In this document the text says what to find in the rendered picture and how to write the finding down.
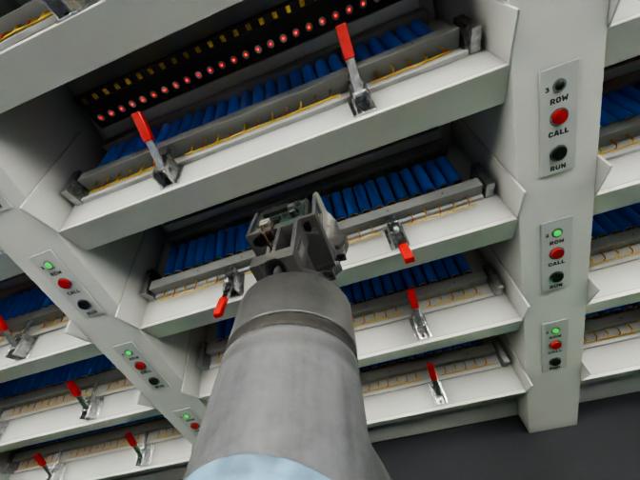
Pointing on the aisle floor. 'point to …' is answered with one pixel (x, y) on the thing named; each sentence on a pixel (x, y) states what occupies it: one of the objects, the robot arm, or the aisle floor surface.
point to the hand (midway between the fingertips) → (310, 223)
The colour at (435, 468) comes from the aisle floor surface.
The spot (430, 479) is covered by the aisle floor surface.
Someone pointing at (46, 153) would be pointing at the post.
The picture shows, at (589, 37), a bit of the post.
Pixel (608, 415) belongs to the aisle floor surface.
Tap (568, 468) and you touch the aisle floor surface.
